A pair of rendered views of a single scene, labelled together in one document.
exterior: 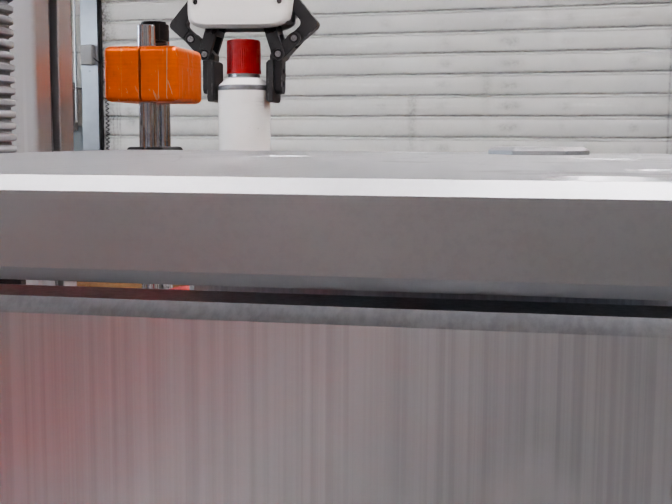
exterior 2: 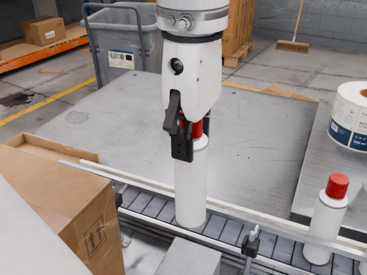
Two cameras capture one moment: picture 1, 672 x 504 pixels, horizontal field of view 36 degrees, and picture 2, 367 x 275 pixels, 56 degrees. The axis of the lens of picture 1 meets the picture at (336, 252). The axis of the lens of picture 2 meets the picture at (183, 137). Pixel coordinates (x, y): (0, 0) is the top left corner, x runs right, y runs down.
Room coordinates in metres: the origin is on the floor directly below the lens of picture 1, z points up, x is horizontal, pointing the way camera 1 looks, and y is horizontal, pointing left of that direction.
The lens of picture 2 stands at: (0.93, 0.50, 1.47)
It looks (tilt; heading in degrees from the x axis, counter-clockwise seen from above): 32 degrees down; 284
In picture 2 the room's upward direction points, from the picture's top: straight up
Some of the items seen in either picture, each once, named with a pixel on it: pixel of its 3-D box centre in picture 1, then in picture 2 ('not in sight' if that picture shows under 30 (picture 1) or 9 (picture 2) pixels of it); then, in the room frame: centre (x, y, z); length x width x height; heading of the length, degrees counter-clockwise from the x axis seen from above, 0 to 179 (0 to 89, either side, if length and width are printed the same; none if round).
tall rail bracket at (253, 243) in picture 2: not in sight; (250, 252); (0.91, 0.03, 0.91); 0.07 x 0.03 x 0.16; 79
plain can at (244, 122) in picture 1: (244, 145); (190, 171); (1.02, 0.09, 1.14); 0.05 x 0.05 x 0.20
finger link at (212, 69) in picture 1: (203, 68); (178, 143); (1.03, 0.13, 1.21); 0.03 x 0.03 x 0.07; 79
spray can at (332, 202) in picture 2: not in sight; (326, 220); (0.78, -0.02, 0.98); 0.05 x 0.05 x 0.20
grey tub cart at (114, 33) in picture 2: not in sight; (134, 51); (2.06, -2.29, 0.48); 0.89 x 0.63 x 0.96; 91
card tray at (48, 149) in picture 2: not in sight; (28, 170); (1.55, -0.16, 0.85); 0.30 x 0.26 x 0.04; 169
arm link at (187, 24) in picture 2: not in sight; (191, 17); (1.02, 0.09, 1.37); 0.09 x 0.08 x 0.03; 79
